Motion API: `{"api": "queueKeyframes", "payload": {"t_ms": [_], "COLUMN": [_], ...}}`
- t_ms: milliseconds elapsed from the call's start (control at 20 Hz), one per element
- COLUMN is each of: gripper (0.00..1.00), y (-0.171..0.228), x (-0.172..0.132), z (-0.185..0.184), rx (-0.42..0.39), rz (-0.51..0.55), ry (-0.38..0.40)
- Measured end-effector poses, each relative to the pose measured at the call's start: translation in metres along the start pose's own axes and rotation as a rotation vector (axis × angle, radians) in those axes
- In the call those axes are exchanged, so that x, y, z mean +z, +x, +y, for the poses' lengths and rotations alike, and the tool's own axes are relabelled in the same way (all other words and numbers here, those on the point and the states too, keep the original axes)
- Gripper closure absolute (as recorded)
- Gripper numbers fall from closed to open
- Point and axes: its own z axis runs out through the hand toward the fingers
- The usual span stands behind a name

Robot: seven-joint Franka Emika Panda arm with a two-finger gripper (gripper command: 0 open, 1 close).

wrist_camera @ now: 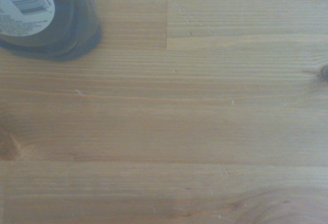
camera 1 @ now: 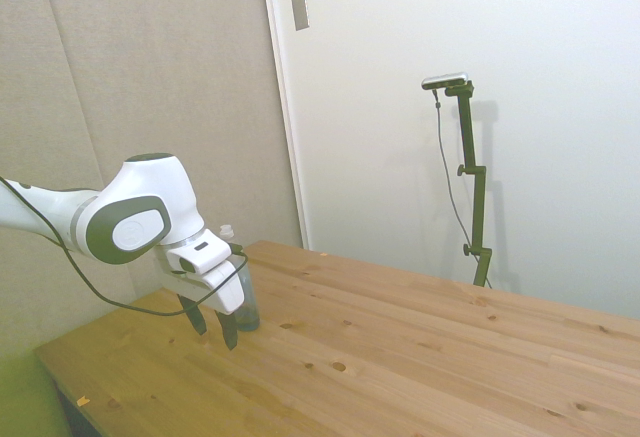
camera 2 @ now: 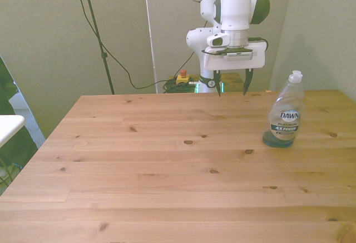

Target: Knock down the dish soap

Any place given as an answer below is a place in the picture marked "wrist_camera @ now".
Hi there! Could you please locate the dark blue dish soap bottle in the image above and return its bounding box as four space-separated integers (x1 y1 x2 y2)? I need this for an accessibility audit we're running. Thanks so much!
0 0 103 62

